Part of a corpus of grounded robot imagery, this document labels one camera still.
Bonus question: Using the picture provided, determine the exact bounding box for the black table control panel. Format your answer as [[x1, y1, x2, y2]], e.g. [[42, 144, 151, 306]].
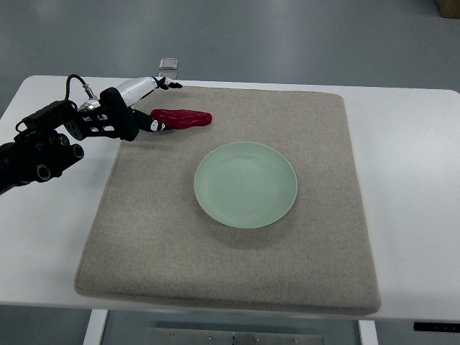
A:
[[413, 322, 460, 333]]

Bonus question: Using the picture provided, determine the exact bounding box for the beige felt mat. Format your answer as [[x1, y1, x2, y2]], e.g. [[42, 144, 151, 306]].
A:
[[75, 86, 381, 316]]

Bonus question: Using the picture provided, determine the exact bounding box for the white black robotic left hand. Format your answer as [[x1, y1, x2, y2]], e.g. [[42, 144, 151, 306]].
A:
[[116, 76, 183, 132]]

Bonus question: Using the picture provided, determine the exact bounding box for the clear square floor plate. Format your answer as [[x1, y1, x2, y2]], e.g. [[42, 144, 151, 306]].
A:
[[159, 57, 178, 70]]

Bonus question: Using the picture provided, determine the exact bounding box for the white table leg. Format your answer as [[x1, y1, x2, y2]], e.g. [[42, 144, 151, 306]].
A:
[[83, 309, 109, 345], [358, 320, 379, 345]]

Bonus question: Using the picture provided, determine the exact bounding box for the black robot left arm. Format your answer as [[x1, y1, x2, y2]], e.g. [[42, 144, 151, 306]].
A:
[[1, 74, 139, 193]]

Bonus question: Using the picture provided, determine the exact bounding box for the red pepper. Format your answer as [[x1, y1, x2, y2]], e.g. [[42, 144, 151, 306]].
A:
[[150, 109, 213, 129]]

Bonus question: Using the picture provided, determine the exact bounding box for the white table right leg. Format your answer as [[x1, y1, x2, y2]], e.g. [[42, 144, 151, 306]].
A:
[[358, 320, 379, 345]]

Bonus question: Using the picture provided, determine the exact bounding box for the cardboard box corner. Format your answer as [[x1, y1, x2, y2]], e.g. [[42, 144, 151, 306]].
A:
[[436, 0, 460, 19]]

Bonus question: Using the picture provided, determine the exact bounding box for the white table left leg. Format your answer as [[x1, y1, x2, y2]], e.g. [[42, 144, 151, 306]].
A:
[[83, 309, 109, 345]]

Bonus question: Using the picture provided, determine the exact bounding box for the light green plate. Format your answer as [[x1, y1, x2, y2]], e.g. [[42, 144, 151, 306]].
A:
[[193, 142, 298, 229]]

